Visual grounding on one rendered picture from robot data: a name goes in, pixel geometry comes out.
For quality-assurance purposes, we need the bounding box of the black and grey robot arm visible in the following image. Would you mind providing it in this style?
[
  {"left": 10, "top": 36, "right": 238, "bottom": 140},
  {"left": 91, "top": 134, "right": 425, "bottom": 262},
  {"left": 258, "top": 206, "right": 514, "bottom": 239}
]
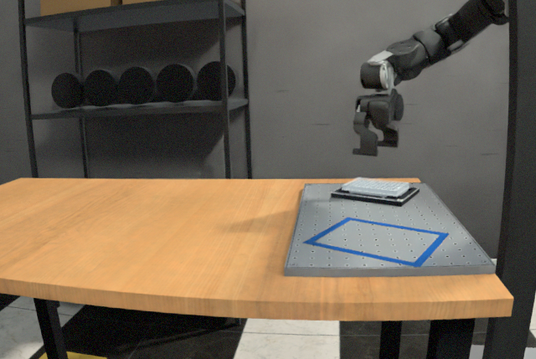
[{"left": 360, "top": 0, "right": 509, "bottom": 92}]

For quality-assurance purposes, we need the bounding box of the blue rectangular tape outline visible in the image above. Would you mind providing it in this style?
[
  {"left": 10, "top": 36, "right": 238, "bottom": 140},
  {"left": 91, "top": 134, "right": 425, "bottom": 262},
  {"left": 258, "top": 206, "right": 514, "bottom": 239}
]
[{"left": 303, "top": 218, "right": 449, "bottom": 267}]

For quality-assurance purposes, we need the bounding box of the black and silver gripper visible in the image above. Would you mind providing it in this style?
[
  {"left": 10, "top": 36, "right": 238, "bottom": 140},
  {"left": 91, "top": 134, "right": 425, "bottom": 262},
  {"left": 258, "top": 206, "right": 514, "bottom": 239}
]
[{"left": 353, "top": 67, "right": 404, "bottom": 156}]

